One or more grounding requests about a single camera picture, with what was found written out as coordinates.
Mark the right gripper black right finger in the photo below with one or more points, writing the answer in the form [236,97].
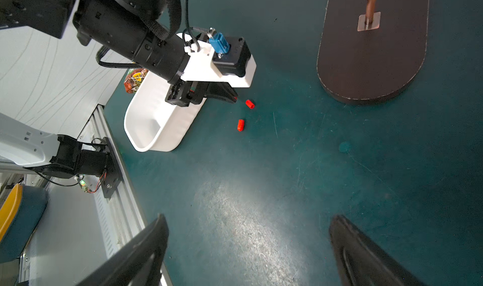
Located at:
[360,261]

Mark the green snack packet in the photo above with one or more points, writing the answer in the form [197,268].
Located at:
[134,79]

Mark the red protection sleeve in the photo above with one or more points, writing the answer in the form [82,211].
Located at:
[241,125]
[250,104]

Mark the aluminium front rail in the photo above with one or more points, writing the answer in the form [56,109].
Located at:
[119,215]

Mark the yellow teal chair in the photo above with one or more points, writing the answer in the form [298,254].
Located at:
[20,215]

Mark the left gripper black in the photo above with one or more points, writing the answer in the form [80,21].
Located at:
[184,93]

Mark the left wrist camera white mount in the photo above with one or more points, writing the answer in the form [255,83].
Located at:
[237,67]

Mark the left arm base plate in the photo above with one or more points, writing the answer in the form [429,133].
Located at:
[113,171]

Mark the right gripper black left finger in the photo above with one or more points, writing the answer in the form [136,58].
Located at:
[139,262]

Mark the metal scroll hook stand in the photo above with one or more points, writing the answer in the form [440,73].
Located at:
[370,50]

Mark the left controller board with wires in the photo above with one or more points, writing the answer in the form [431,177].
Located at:
[90,185]

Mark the white plastic storage box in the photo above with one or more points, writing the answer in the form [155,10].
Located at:
[153,124]

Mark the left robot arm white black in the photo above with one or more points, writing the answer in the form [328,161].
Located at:
[144,32]

